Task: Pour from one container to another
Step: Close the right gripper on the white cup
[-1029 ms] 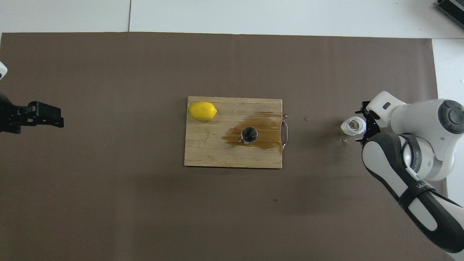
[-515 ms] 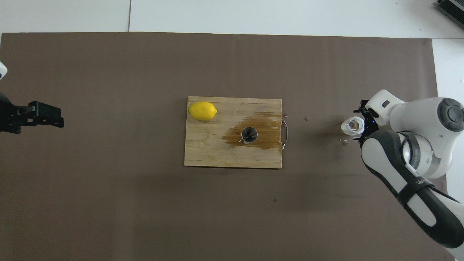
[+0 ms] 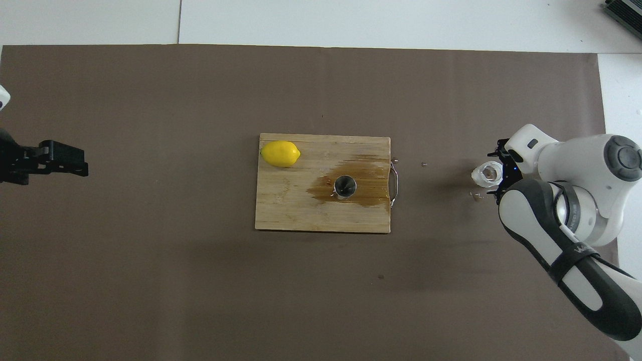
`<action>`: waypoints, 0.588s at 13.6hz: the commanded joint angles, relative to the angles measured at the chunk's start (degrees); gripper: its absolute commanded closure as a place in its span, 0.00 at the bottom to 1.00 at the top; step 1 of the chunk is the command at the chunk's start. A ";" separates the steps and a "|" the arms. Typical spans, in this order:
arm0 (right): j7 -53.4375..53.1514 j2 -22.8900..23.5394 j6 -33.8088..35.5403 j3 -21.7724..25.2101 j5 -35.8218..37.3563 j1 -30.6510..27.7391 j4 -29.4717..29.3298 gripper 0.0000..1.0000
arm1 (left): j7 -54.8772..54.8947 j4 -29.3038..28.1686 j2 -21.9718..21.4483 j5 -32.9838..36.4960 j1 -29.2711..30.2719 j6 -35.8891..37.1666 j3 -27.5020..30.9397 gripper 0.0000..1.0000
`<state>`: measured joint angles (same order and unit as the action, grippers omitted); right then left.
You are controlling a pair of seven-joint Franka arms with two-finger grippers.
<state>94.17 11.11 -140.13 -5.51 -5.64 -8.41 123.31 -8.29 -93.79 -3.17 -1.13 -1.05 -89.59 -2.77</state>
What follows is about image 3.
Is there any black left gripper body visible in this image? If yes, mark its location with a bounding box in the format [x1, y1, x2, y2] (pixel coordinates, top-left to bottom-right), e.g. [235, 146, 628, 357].
[0, 128, 41, 185]

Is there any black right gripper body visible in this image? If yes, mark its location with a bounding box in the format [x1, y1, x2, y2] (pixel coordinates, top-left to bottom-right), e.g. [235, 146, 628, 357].
[498, 143, 525, 191]

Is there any crinkled clear plastic cup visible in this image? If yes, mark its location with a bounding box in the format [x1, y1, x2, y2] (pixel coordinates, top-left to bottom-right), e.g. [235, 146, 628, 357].
[470, 160, 504, 189]

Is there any steel double jigger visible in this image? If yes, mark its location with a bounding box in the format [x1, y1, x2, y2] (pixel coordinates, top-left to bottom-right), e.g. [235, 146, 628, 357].
[333, 175, 358, 201]

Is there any brown paper table mat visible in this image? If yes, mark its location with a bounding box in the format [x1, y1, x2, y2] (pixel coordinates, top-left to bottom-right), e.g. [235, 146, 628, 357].
[0, 44, 630, 361]

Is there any black ridged device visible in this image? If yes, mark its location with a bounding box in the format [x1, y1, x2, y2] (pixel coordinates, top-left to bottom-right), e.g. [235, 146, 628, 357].
[603, 0, 642, 28]

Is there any yellow lemon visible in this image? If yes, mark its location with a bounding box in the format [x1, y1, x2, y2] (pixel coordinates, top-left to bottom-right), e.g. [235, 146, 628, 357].
[260, 140, 301, 168]

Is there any wooden cutting board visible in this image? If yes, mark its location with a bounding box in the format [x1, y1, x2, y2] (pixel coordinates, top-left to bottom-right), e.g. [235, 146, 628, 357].
[255, 133, 400, 234]

